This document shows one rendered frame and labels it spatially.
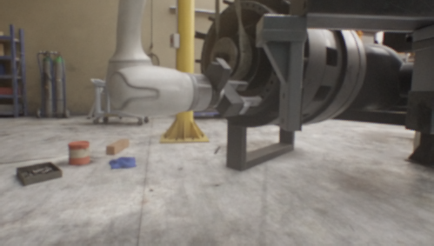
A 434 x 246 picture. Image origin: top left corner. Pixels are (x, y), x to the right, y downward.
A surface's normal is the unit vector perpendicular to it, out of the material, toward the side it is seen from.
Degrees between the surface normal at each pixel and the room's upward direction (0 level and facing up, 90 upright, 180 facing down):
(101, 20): 90
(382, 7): 90
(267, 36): 90
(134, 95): 96
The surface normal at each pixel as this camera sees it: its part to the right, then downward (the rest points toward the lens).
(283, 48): 0.03, 0.08
